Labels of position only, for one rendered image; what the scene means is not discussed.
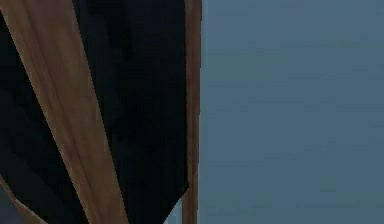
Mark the brown wooden shelf unit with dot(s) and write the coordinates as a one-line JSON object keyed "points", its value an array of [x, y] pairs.
{"points": [[66, 100]]}

